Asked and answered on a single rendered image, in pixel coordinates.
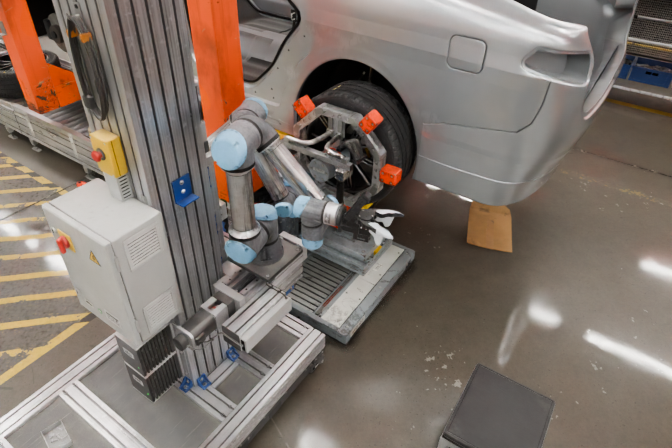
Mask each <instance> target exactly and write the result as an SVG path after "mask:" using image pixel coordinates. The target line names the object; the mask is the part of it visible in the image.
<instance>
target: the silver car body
mask: <svg viewBox="0 0 672 448"><path fill-rule="evenodd" d="M635 1H636V2H635ZM26 2H27V5H28V8H29V12H30V15H31V18H32V21H33V24H34V27H35V30H36V33H37V36H38V38H40V37H44V36H48V38H49V39H51V40H54V42H55V43H56V44H57V46H58V47H59V48H60V49H61V50H63V51H64V52H67V49H66V46H65V42H64V39H63V36H62V32H61V29H60V26H59V22H58V19H57V15H56V12H55V9H54V5H53V2H52V0H26ZM634 4H635V5H634ZM636 4H637V0H237V12H238V23H239V34H240V46H241V57H242V68H243V80H244V91H245V100H246V99H247V98H250V97H254V98H258V99H260V100H261V101H263V102H264V104H265V105H266V107H267V110H268V114H267V118H266V120H265V121H266V122H267V123H269V124H270V125H271V126H272V127H273V128H274V129H276V130H279V131H282V132H284V133H287V134H290V135H292V136H294V131H293V106H292V104H294V100H295V96H296V93H297V90H298V88H299V86H300V84H301V82H302V80H303V78H304V77H305V76H306V74H307V73H308V72H309V71H310V70H311V69H312V68H313V67H315V66H316V65H317V64H319V63H321V62H323V61H325V60H328V59H331V58H337V57H347V58H353V59H357V60H360V61H363V62H365V63H367V64H369V65H371V66H373V67H374V68H376V69H377V70H379V71H380V72H381V73H382V74H383V75H385V76H386V77H387V78H388V79H389V80H390V81H391V82H392V84H393V85H394V86H395V87H396V88H397V90H398V91H399V93H400V94H401V96H402V97H403V99H404V101H405V102H406V104H407V106H408V108H409V111H410V113H411V116H412V118H413V121H414V125H415V129H416V133H417V140H418V163H417V170H416V172H415V175H414V178H413V179H415V180H417V181H420V182H423V183H426V184H429V185H431V186H434V187H437V188H440V189H442V190H445V191H448V192H451V193H454V194H456V195H459V196H462V197H465V198H467V199H470V200H473V201H476V202H479V203H482V204H486V205H490V206H504V205H509V204H513V203H516V202H519V201H521V200H523V199H525V198H527V197H529V196H530V195H532V194H533V193H535V192H536V191H537V190H539V189H540V188H541V187H542V186H543V185H544V184H545V183H546V182H547V181H548V180H549V179H550V178H551V177H552V175H553V174H554V173H555V172H556V170H557V169H558V167H559V166H560V165H561V163H562V162H563V160H564V158H565V157H566V156H567V154H568V153H569V152H570V151H571V150H572V149H573V148H574V146H575V145H576V144H577V143H578V142H579V140H580V139H581V138H582V137H583V136H584V134H585V133H586V132H587V130H588V129H589V128H590V126H591V125H592V123H593V122H594V120H595V119H596V117H597V116H598V114H599V112H600V111H601V109H602V107H603V105H604V103H605V102H606V100H607V98H608V96H609V94H610V92H611V90H612V88H613V86H614V84H615V82H616V80H617V78H618V76H619V74H620V72H621V69H622V67H623V64H624V61H625V58H626V47H627V40H628V35H629V31H630V27H631V24H632V21H633V18H634V14H635V11H636V7H637V5H636Z"/></svg>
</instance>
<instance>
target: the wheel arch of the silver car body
mask: <svg viewBox="0 0 672 448"><path fill-rule="evenodd" d="M370 67H372V68H373V69H374V70H373V78H372V83H373V84H375V85H378V86H380V87H381V88H383V89H385V90H386V91H387V92H389V93H390V94H391V95H392V96H394V97H395V99H397V100H398V101H399V102H398V103H400V104H401V106H403V108H404V109H405V110H404V111H406V112H407V115H408V116H409V118H410V120H411V123H412V124H413V128H414V130H415V136H416V144H417V158H416V165H415V170H414V173H413V176H412V179H413V178H414V175H415V172H416V170H417V163H418V140H417V133H416V129H415V125H414V121H413V118H412V116H411V113H410V111H409V108H408V106H407V104H406V102H405V101H404V99H403V97H402V96H401V94H400V93H399V91H398V90H397V88H396V87H395V86H394V85H393V84H392V82H391V81H390V80H389V79H388V78H387V77H386V76H385V75H383V74H382V73H381V72H380V71H379V70H377V69H376V68H374V67H373V66H371V65H369V64H367V63H365V62H363V61H360V60H357V59H353V58H347V57H337V58H331V59H328V60H325V61H323V62H321V63H319V64H317V65H316V66H315V67H313V68H312V69H311V70H310V71H309V72H308V73H307V74H306V76H305V77H304V78H303V80H302V82H301V84H300V86H299V88H298V90H297V93H296V96H295V100H294V103H295V102H296V101H297V100H298V99H300V98H301V97H303V96H305V95H308V96H309V98H310V99H312V98H314V97H315V96H317V95H319V94H321V93H322V92H324V91H326V90H328V89H329V88H331V87H333V86H335V85H336V84H338V83H341V82H344V81H349V80H359V78H360V77H361V75H362V73H363V72H364V71H365V74H364V75H363V77H362V78H361V81H366V82H368V79H369V71H370ZM298 117H299V115H298V113H297V112H296V110H295V109H294V107H293V129H294V125H295V124H296V123H297V121H298Z"/></svg>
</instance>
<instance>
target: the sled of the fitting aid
mask: <svg viewBox="0 0 672 448"><path fill-rule="evenodd" d="M392 240H393V239H388V238H386V239H385V240H384V241H383V242H382V243H381V244H380V245H379V246H378V247H377V248H376V249H375V251H374V252H373V253H372V254H371V255H370V256H369V257H368V258H367V259H366V260H365V261H362V260H360V259H358V258H356V257H354V256H351V255H349V254H347V253H345V252H343V251H341V250H338V249H336V248H334V247H332V246H330V245H328V244H326V243H323V244H322V246H321V247H320V248H318V249H314V250H311V249H307V250H309V251H311V252H314V253H316V254H318V255H320V256H322V257H324V258H326V259H328V260H330V261H332V262H334V263H336V264H339V265H341V266H343V267H345V268H347V269H349V270H351V271H353V272H355V273H357V274H359V275H361V276H364V275H365V274H366V273H367V272H368V271H369V270H370V268H371V267H372V266H373V265H374V264H375V263H376V262H377V261H378V259H379V258H380V257H381V256H382V255H383V254H384V253H385V251H386V250H387V249H388V248H389V247H390V246H391V245H392Z"/></svg>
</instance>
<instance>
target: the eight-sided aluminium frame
mask: <svg viewBox="0 0 672 448"><path fill-rule="evenodd" d="M320 115H324V116H327V117H332V118H333V119H336V120H341V121H343V122H345V123H348V124H351V125H352V126H353V127H354V129H355V130H356V132H357V133H358V134H359V136H360V137H361V139H362V140H363V142H364V143H365V145H366V146H367V148H368V149H369V151H370V152H371V153H372V155H373V157H374V159H373V171H372V184H371V186H370V187H368V188H366V189H365V190H363V191H361V192H359V193H357V194H355V195H352V194H350V193H347V192H345V191H344V198H343V201H344V205H346V206H349V207H351V206H352V205H353V204H354V203H355V202H356V201H357V200H358V198H359V196H360V194H362V193H363V192H365V191H366V190H367V191H368V192H370V193H371V194H372V196H374V195H375V194H377V193H378V192H379V191H380V190H382V189H383V185H384V183H383V182H381V181H379V174H380V169H381V168H382V167H384V166H385V163H386V156H387V155H386V153H387V151H386V150H385V148H384V146H383V145H382V144H381V142H380V141H379V139H378V138H377V136H376V135H375V133H374V132H373V131H371V132H370V133H369V134H366V133H365V132H364V131H363V130H362V128H361V127H360V126H359V125H358V124H359V122H360V121H361V120H362V119H363V118H364V117H363V116H362V114H360V113H358V112H353V111H350V110H347V109H344V108H340V107H337V106H334V105H331V104H329V103H322V104H321V105H319V106H317V107H316V108H314V110H312V111H311V112H310V113H309V114H308V115H306V116H305V117H304V118H303V119H301V120H300V121H299V122H297V123H296V124H295V125H294V129H293V131H294V137H295V138H298V139H301V140H306V126H307V125H308V124H310V123H311V122H312V121H314V120H315V119H316V118H318V117H319V116H320ZM294 158H295V159H296V160H297V161H298V162H299V164H300V165H301V166H302V167H303V169H304V170H305V171H306V172H308V173H310V170H309V163H310V161H309V159H308V158H307V156H306V155H305V154H303V153H300V152H297V153H296V154H294ZM315 183H316V184H317V185H318V187H319V188H320V189H321V190H322V191H323V193H324V194H325V195H330V196H332V197H334V198H336V190H337V189H336V188H335V187H332V186H330V185H327V184H326V183H325V182H320V181H318V180H316V179H315Z"/></svg>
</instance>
